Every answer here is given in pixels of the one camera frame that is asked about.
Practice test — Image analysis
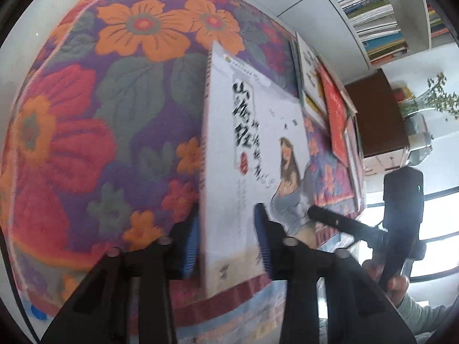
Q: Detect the floral quilted mat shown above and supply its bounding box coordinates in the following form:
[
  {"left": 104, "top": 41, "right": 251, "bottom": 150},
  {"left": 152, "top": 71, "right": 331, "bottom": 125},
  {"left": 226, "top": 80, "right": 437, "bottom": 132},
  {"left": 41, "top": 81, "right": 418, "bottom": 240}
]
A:
[{"left": 0, "top": 0, "right": 367, "bottom": 344}]

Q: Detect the glass vase with plant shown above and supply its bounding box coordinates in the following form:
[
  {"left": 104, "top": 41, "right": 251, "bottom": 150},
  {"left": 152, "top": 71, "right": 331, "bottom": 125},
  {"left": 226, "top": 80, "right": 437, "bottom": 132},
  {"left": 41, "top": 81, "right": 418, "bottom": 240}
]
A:
[{"left": 398, "top": 72, "right": 458, "bottom": 166}]

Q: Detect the white yellow cartoon book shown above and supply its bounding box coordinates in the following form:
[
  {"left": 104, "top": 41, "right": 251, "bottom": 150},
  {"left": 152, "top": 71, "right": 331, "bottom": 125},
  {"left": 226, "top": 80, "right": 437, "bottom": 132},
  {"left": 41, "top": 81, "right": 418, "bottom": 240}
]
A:
[{"left": 296, "top": 32, "right": 327, "bottom": 116}]

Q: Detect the red book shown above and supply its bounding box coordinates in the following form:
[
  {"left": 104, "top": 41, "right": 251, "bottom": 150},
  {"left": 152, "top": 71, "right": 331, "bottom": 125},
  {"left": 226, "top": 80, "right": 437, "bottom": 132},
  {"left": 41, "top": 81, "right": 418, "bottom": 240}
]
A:
[{"left": 317, "top": 63, "right": 349, "bottom": 167}]

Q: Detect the brown wooden cabinet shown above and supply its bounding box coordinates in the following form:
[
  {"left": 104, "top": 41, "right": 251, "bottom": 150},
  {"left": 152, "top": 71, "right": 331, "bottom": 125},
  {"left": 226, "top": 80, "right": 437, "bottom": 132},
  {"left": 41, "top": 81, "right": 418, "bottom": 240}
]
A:
[{"left": 345, "top": 69, "right": 409, "bottom": 158}]

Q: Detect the white bookshelf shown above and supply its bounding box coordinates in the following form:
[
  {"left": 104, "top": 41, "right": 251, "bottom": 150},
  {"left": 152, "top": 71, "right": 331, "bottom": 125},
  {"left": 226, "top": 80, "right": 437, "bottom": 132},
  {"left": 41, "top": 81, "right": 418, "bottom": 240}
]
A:
[{"left": 278, "top": 0, "right": 455, "bottom": 83}]

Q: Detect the right hand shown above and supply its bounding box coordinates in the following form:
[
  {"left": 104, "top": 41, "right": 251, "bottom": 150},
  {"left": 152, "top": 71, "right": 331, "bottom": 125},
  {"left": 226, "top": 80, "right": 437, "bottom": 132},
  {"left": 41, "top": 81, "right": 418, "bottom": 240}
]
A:
[{"left": 362, "top": 259, "right": 409, "bottom": 307}]

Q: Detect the white illustrated book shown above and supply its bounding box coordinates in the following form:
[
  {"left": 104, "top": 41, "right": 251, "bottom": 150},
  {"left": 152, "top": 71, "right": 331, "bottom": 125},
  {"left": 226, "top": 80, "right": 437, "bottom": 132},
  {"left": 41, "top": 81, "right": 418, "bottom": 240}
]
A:
[{"left": 199, "top": 44, "right": 314, "bottom": 297}]

